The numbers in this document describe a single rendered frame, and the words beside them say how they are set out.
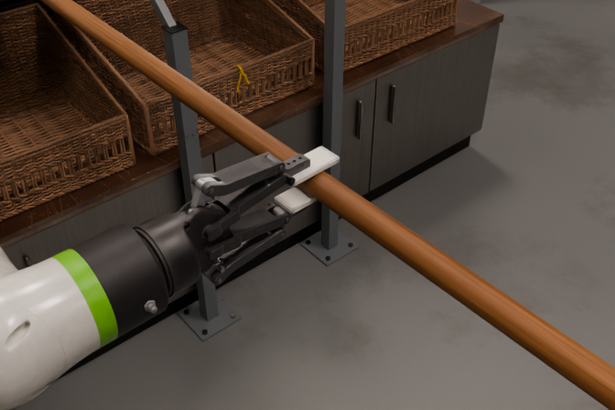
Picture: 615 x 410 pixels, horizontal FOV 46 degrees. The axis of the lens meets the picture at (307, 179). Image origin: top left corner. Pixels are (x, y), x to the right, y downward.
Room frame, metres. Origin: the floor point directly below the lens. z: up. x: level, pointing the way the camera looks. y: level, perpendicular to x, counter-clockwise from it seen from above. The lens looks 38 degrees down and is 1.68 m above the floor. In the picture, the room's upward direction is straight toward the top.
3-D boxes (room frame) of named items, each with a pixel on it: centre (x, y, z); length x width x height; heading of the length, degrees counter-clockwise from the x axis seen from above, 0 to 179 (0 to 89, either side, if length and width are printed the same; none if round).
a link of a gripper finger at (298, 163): (0.61, 0.02, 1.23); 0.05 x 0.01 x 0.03; 132
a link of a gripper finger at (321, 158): (0.63, 0.00, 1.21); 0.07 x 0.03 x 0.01; 132
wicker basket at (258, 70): (1.87, 0.34, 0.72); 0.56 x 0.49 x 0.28; 131
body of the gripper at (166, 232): (0.53, 0.12, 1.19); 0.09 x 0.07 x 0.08; 132
